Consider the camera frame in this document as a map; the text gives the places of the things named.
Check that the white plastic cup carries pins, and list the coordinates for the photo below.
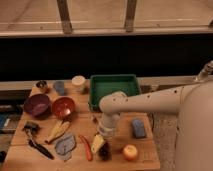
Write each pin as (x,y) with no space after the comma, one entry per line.
(79,83)

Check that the orange fruit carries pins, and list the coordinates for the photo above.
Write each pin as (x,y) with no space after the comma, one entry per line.
(130,152)

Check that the yellow banana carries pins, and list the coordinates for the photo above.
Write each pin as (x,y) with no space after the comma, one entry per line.
(58,130)

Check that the small metal cup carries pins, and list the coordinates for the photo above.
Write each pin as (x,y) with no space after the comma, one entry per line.
(42,86)

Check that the green plastic tray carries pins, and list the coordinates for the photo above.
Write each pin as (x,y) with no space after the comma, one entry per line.
(102,85)

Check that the red bowl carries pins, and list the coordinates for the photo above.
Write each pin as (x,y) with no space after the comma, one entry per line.
(63,107)

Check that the blue grey cloth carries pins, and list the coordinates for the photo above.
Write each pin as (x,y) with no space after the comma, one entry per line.
(64,146)

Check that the purple bowl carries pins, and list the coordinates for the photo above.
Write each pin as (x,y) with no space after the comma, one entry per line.
(37,104)

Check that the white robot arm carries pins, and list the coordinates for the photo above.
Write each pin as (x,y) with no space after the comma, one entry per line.
(194,106)

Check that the blue sponge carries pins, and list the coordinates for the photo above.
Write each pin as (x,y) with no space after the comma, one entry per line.
(138,129)

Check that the dark purple grape bunch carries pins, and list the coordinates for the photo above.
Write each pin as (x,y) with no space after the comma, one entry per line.
(104,153)

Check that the black handled knife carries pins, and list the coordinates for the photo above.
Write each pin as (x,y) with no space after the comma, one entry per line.
(41,149)

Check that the black handled brush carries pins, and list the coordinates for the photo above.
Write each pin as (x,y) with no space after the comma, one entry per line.
(31,129)

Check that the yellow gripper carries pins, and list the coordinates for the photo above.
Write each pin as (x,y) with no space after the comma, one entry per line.
(97,143)

